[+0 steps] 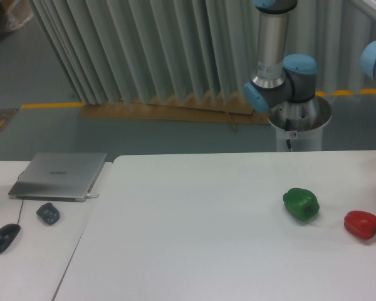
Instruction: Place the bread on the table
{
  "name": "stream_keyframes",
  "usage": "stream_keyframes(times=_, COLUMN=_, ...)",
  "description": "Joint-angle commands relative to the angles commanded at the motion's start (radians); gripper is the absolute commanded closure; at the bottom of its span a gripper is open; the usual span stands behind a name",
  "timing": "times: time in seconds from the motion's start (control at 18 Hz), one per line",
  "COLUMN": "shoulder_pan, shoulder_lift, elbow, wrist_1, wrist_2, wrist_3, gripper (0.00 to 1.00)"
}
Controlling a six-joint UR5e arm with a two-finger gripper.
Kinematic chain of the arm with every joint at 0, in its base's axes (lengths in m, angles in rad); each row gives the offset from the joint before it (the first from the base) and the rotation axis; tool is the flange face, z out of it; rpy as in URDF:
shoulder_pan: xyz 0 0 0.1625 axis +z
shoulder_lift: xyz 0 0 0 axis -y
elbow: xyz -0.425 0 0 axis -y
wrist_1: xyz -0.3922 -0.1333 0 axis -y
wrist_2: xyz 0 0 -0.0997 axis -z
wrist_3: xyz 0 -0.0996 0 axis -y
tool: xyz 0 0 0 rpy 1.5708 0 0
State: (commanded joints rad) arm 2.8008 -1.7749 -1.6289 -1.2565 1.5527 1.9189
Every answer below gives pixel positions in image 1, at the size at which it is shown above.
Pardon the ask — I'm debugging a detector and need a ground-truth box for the green bell pepper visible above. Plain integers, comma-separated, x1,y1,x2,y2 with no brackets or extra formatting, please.
283,188,320,222

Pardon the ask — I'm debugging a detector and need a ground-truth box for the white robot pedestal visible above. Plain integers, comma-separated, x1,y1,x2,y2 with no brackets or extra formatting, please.
268,96,332,152

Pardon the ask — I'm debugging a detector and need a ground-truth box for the white usb plug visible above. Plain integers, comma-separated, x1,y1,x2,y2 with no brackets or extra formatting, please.
86,194,99,199

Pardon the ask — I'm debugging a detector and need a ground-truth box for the black computer mouse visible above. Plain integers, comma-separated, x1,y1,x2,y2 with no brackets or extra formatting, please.
0,223,21,254

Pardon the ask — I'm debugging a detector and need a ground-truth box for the brown cardboard sheet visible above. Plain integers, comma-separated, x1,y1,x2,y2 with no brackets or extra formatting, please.
79,92,269,130

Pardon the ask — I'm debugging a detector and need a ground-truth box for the black small controller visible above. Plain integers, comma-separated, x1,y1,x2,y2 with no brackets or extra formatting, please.
36,203,61,226

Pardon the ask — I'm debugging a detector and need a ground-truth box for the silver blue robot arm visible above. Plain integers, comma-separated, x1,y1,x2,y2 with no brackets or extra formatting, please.
243,1,376,112

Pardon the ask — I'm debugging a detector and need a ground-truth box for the grey-green pleated curtain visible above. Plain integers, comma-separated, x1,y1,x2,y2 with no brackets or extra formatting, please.
29,1,376,105

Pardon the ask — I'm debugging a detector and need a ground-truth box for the black mouse cable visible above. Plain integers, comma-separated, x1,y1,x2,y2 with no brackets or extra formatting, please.
0,160,28,226

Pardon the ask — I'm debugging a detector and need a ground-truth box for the red bell pepper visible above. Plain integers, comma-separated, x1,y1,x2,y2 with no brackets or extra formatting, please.
344,211,376,240

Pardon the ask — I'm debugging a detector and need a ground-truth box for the silver closed laptop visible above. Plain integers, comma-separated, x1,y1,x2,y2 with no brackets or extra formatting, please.
8,152,107,201

